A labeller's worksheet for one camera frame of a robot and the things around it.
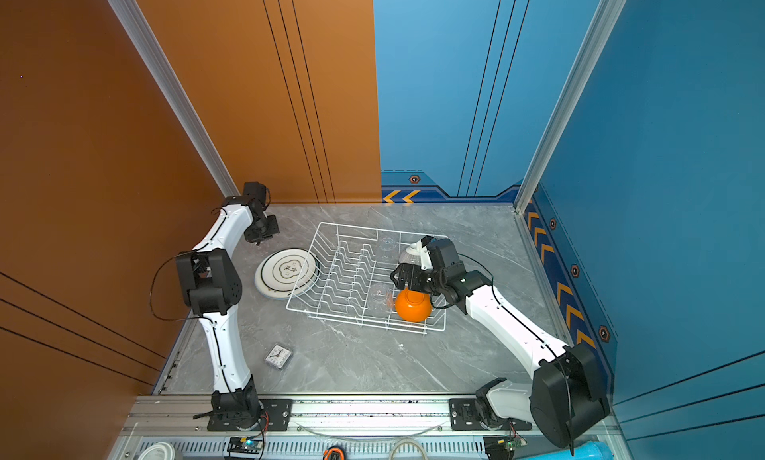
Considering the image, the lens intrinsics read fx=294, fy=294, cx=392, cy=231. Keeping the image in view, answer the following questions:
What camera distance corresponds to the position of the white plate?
93 centimetres

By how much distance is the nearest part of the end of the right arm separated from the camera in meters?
0.59

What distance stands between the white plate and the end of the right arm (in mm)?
339
